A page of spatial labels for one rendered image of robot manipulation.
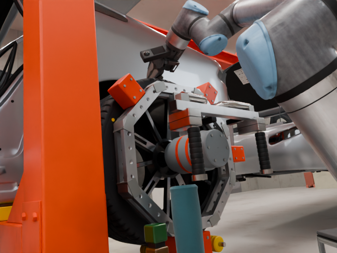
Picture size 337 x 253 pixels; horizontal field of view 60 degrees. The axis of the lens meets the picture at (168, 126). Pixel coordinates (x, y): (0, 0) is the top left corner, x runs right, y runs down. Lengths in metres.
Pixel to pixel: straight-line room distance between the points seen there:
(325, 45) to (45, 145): 0.61
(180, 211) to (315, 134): 0.50
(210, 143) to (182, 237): 0.30
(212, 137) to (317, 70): 0.55
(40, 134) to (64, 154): 0.07
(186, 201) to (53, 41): 0.57
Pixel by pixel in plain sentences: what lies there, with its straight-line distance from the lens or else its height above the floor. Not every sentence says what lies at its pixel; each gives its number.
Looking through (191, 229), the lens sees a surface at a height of 0.61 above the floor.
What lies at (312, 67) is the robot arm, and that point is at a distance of 0.48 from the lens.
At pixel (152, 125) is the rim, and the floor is 0.98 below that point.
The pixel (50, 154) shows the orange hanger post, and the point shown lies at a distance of 0.75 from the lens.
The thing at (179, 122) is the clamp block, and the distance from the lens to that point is 0.83.
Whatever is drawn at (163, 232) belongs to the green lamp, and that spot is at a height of 0.64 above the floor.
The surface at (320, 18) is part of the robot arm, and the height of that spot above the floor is 0.96.
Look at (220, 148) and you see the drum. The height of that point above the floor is 0.85.
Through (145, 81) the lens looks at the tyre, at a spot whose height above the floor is 1.15.
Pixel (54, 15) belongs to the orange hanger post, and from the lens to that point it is 0.88.
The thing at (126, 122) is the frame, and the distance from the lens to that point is 0.93.
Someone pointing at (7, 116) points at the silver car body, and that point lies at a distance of 1.31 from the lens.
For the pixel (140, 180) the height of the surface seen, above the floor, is 0.79.
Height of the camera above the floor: 0.74
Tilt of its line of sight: 12 degrees up
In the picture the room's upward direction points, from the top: 6 degrees counter-clockwise
